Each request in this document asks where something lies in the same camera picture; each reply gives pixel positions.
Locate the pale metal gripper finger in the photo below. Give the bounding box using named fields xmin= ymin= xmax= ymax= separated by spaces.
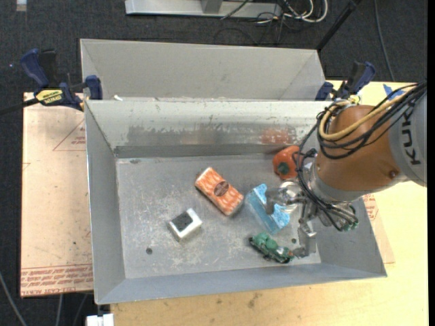
xmin=294 ymin=228 xmax=318 ymax=258
xmin=266 ymin=187 xmax=285 ymax=216

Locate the blue sponge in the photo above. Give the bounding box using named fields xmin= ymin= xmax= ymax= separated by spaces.
xmin=245 ymin=183 xmax=292 ymax=236

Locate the orange toy bell pepper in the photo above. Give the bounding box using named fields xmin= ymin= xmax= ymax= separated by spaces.
xmin=272 ymin=145 xmax=302 ymax=179

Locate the brown cardboard board, red print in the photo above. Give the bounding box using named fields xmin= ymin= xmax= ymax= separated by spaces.
xmin=20 ymin=92 xmax=396 ymax=298

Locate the white box with black top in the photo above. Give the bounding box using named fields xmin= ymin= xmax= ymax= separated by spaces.
xmin=167 ymin=208 xmax=203 ymax=242

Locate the green toy vehicle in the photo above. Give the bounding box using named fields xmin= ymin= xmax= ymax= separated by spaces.
xmin=249 ymin=232 xmax=295 ymax=264

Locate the orange packet with brown label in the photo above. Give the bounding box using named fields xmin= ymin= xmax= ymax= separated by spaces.
xmin=194 ymin=166 xmax=245 ymax=217

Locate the grey metal bin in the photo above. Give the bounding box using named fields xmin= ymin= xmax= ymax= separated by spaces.
xmin=80 ymin=38 xmax=387 ymax=306

